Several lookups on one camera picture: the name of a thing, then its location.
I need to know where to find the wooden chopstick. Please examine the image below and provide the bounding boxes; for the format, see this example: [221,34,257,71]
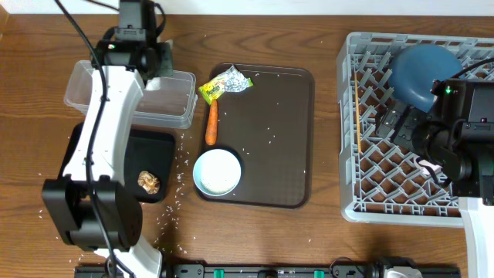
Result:
[354,70,362,154]

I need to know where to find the dark blue bowl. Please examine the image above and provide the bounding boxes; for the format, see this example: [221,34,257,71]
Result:
[387,44,463,112]

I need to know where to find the pink cup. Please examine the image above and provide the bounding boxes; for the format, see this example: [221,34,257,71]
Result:
[414,157,442,176]

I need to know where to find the white tissue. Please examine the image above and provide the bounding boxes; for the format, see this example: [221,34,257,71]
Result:
[145,77,161,91]

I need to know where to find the brown mushroom food scrap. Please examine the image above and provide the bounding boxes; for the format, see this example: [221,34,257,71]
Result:
[137,171,161,195]

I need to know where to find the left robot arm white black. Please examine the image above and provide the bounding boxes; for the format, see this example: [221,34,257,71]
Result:
[42,1,169,277]

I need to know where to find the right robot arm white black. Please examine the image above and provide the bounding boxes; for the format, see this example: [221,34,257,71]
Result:
[376,78,493,277]

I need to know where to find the grey dishwasher rack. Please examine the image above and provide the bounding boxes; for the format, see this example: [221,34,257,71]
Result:
[337,32,493,228]

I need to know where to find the brown serving tray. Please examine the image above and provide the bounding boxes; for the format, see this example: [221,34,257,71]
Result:
[199,63,315,209]

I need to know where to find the yellow green snack wrapper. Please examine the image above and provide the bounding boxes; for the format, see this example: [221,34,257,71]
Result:
[198,76,253,104]

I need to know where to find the orange carrot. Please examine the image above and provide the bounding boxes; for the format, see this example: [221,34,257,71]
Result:
[205,100,218,146]

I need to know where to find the light blue rice bowl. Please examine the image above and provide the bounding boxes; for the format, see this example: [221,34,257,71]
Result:
[192,149,242,197]

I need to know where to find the clear plastic bin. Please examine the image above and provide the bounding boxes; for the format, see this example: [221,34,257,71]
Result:
[64,60,198,129]

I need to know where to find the black tray bin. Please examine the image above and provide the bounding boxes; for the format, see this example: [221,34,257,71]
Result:
[56,122,179,205]

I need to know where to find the black rail at table edge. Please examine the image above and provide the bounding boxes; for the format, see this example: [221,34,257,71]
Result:
[73,256,462,278]

